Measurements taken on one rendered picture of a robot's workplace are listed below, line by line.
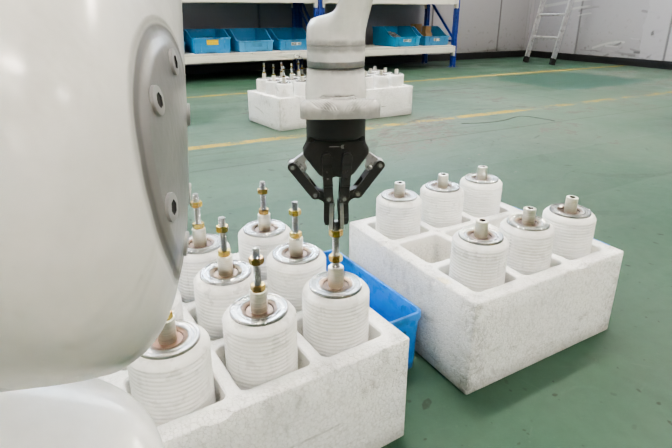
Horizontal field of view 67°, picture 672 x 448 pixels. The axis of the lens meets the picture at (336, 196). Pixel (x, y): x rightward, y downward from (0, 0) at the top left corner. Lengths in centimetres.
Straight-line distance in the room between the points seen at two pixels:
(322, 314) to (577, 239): 55
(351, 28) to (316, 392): 45
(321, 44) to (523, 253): 55
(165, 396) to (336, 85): 40
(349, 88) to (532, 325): 58
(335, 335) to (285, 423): 13
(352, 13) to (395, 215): 54
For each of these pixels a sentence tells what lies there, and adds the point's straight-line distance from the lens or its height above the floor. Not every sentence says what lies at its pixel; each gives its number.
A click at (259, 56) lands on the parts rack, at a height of 21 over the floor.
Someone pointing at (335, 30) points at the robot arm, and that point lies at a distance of 60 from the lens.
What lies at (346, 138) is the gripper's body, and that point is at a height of 47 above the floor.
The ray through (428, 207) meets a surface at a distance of 112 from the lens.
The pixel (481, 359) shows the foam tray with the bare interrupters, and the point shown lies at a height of 7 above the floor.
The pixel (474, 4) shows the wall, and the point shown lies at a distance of 763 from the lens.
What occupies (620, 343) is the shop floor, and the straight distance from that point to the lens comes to 118.
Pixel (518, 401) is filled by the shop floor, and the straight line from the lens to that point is 97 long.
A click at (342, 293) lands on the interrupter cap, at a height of 25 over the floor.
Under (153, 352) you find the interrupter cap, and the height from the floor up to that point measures 25.
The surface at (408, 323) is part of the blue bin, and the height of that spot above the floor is 11.
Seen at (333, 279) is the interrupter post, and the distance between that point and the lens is 71.
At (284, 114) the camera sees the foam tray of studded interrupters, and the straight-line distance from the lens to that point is 282.
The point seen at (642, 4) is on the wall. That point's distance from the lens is 739.
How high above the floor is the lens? 61
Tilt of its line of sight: 20 degrees down
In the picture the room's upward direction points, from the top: straight up
